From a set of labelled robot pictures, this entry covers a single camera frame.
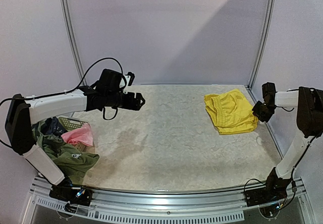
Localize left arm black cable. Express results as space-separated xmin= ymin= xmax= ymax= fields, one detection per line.
xmin=0 ymin=57 xmax=124 ymax=149

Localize pink garment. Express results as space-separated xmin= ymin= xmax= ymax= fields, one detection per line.
xmin=61 ymin=123 xmax=93 ymax=147

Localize right aluminium frame post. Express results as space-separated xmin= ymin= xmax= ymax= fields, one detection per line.
xmin=247 ymin=0 xmax=275 ymax=91

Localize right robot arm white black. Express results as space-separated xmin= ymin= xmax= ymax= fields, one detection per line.
xmin=252 ymin=82 xmax=322 ymax=181

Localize yellow shorts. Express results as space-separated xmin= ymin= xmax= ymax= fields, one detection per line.
xmin=204 ymin=89 xmax=258 ymax=135

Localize aluminium front rail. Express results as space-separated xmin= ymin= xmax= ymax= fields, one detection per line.
xmin=22 ymin=177 xmax=316 ymax=223

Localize beige plastic laundry basket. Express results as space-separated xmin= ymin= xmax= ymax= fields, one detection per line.
xmin=58 ymin=116 xmax=94 ymax=151

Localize dark blue garment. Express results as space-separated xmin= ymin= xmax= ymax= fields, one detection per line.
xmin=44 ymin=117 xmax=66 ymax=137

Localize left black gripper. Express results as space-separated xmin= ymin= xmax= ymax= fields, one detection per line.
xmin=105 ymin=90 xmax=145 ymax=110

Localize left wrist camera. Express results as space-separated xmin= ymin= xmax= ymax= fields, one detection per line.
xmin=120 ymin=72 xmax=135 ymax=91

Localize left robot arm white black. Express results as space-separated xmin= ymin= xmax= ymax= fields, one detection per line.
xmin=5 ymin=69 xmax=145 ymax=201

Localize olive green garment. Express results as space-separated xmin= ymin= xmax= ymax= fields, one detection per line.
xmin=32 ymin=120 xmax=99 ymax=184

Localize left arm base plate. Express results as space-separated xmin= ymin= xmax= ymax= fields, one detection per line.
xmin=49 ymin=186 xmax=93 ymax=206

